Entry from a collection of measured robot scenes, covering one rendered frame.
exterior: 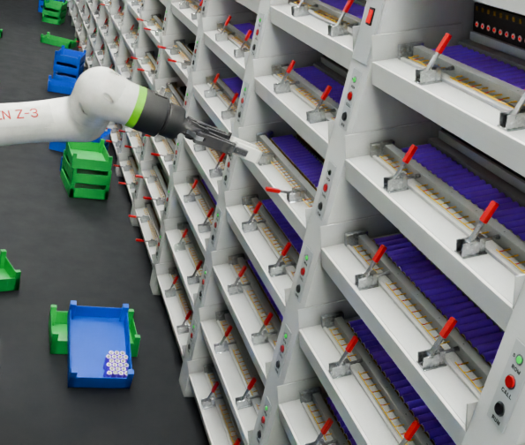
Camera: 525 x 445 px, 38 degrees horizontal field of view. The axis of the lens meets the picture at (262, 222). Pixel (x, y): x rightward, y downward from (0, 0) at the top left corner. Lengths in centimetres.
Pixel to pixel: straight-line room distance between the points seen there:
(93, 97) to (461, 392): 91
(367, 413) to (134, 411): 118
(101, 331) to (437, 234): 169
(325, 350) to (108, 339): 123
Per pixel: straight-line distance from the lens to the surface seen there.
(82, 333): 271
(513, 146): 110
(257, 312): 212
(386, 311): 140
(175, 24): 355
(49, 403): 250
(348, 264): 155
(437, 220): 129
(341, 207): 159
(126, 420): 247
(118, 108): 162
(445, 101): 126
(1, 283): 306
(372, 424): 145
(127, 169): 426
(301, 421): 175
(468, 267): 116
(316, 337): 166
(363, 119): 154
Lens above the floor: 148
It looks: 21 degrees down
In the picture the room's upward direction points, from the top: 14 degrees clockwise
